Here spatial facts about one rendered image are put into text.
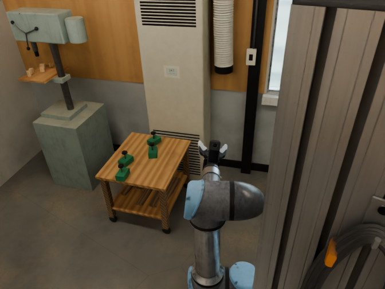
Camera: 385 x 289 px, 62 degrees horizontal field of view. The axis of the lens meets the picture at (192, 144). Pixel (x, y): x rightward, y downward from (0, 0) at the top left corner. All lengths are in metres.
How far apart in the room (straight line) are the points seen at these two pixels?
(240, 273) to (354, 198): 0.90
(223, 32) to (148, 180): 1.24
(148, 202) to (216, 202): 1.86
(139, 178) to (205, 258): 1.43
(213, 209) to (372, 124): 0.65
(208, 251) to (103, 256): 1.69
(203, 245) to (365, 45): 0.86
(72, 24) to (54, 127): 0.88
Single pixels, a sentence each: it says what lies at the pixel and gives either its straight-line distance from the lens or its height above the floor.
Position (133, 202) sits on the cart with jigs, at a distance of 2.77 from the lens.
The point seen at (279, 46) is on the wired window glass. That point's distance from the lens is 2.81.
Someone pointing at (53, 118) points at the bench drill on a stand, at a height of 0.71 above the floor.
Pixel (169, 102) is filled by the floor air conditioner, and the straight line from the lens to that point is 2.77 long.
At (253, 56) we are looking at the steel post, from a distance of 2.66.
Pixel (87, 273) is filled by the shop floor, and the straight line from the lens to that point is 2.64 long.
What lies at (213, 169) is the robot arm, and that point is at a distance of 1.32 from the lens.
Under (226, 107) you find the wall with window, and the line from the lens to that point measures 2.99.
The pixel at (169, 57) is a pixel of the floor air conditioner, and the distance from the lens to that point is 2.60.
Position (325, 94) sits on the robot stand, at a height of 1.95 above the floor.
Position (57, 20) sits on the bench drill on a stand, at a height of 1.53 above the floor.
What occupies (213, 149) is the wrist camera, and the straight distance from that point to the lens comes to 1.37.
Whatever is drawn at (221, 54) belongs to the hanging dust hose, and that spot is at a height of 1.24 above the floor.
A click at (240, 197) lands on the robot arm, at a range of 0.92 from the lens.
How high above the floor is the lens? 2.08
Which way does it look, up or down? 34 degrees down
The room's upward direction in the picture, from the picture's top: 2 degrees counter-clockwise
